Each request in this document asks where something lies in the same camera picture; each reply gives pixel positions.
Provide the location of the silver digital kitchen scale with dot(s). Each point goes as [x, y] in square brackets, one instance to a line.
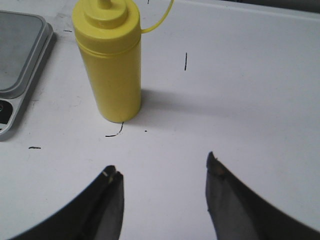
[26, 41]

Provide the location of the yellow squeeze bottle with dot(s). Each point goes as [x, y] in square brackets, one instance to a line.
[108, 34]

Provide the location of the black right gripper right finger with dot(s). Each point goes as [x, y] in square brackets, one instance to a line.
[238, 213]

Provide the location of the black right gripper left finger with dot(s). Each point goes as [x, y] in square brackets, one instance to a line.
[95, 214]

